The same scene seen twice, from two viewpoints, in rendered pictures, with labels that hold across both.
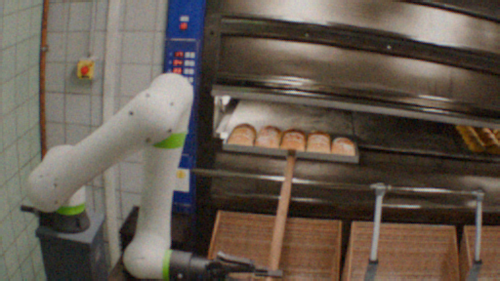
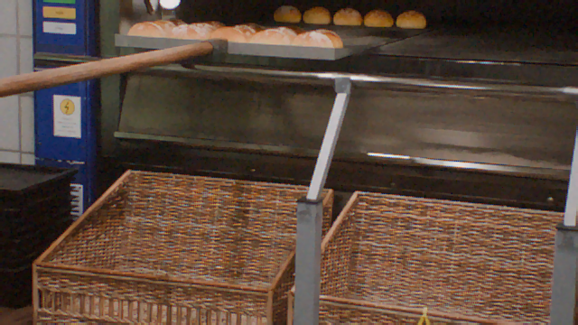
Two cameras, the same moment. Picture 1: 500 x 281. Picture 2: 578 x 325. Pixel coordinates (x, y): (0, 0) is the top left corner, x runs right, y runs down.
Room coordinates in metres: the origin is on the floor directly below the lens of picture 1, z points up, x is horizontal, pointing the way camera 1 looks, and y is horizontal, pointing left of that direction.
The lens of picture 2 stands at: (-0.14, -0.92, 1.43)
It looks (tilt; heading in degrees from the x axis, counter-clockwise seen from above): 11 degrees down; 13
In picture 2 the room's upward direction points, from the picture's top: 2 degrees clockwise
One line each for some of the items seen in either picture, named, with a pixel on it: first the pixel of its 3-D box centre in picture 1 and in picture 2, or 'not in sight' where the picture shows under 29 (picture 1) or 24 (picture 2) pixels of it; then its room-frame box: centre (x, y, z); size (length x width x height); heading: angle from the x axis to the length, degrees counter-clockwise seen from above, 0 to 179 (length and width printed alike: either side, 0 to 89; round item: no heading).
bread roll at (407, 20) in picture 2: not in sight; (411, 19); (3.53, -0.47, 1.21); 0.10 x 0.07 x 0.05; 80
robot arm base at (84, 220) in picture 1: (54, 212); not in sight; (1.59, 0.60, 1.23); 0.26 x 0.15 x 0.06; 89
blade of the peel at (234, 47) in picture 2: (294, 139); (248, 41); (2.58, -0.18, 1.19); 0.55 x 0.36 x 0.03; 85
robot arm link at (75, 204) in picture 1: (63, 179); not in sight; (1.57, 0.54, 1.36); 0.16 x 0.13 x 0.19; 175
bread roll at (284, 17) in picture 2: not in sight; (287, 13); (3.57, -0.05, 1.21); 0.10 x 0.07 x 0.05; 81
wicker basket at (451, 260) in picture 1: (402, 271); (443, 285); (2.24, -0.73, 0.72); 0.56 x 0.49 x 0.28; 84
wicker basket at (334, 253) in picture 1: (273, 266); (191, 255); (2.29, -0.14, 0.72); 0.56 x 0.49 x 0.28; 86
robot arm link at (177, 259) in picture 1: (183, 266); not in sight; (1.43, 0.16, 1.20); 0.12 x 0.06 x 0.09; 175
